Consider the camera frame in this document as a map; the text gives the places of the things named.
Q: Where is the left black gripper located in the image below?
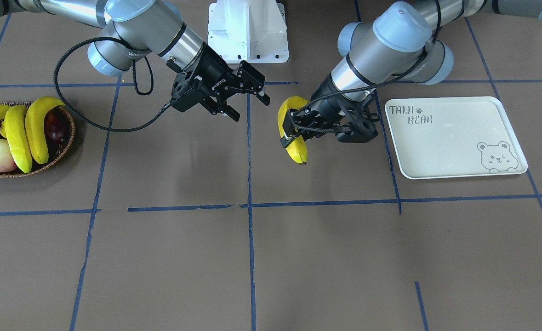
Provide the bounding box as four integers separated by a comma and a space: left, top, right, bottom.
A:
280, 74, 374, 148

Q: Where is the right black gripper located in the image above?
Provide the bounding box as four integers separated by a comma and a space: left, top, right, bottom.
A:
166, 44, 270, 122

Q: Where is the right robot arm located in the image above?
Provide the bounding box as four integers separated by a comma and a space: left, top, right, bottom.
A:
0, 0, 270, 121

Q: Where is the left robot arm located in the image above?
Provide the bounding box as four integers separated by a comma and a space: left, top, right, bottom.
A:
278, 0, 542, 148

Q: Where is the brown wicker basket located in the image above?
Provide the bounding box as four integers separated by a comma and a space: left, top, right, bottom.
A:
0, 106, 77, 178

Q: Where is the cream bear tray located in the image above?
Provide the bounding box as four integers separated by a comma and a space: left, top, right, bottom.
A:
384, 96, 529, 180

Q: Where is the dark red plum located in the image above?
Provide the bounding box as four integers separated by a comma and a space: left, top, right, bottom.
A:
44, 112, 69, 144

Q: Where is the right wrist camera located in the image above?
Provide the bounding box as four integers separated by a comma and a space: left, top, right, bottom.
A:
171, 75, 208, 112

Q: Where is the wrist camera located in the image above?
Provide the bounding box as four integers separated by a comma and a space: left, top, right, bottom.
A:
171, 75, 208, 112
335, 111, 380, 143

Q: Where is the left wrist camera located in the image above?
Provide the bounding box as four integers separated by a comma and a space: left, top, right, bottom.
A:
335, 111, 380, 143

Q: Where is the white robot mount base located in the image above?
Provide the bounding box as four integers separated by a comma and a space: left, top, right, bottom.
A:
207, 0, 290, 63

